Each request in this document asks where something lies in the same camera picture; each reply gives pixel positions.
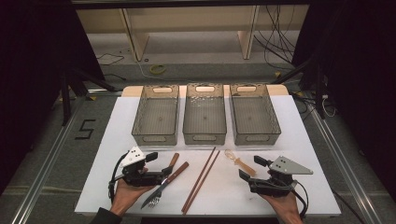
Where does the left hand-held gripper black cable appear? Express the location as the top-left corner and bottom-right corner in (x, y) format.
(107, 151), (130, 201)

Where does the right hand-held gripper black cable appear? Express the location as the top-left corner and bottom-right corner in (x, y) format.
(291, 180), (310, 219)

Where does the white table sheet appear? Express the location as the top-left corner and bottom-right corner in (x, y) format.
(74, 84), (342, 218)

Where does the person's right hand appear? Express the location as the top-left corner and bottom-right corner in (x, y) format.
(260, 191), (304, 220)

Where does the white floor cable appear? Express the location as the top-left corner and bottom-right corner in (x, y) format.
(134, 58), (188, 84)

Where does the aluminium floor rail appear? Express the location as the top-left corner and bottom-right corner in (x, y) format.
(306, 99), (385, 224)
(9, 88), (124, 224)

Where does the light wooden desk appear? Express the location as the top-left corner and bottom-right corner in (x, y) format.
(76, 4), (310, 63)

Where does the person's left hand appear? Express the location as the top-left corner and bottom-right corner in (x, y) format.
(109, 167), (157, 217)

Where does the black curtain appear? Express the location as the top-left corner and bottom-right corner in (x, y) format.
(0, 0), (106, 195)
(291, 0), (396, 200)

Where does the brown wooden chopstick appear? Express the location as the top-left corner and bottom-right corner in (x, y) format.
(181, 147), (217, 213)
(183, 150), (221, 216)

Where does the knife with wooden handle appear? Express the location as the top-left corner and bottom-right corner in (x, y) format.
(140, 161), (191, 210)

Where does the black metal stand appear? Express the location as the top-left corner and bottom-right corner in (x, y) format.
(270, 55), (329, 120)
(60, 65), (119, 126)

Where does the hand-held gripper black cable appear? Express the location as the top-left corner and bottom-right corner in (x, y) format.
(291, 180), (310, 219)
(107, 151), (130, 201)

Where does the yellow tape roll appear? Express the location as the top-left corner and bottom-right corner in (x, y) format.
(148, 63), (167, 76)

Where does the smoky clear plastic basket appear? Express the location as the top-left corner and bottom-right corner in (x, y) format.
(131, 84), (180, 147)
(182, 83), (228, 147)
(229, 83), (282, 147)

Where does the fork with wooden handle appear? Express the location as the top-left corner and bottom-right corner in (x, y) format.
(148, 152), (180, 209)

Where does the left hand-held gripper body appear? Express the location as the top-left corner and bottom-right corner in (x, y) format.
(120, 146), (165, 188)

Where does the thin black floor cable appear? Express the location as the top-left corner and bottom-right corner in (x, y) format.
(95, 52), (126, 67)

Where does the clear spoon with wooden handle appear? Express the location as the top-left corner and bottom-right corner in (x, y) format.
(224, 148), (258, 177)

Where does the bundle of black floor cables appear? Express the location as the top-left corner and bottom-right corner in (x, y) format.
(252, 4), (297, 72)

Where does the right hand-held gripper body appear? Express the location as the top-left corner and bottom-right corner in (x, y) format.
(247, 155), (314, 198)

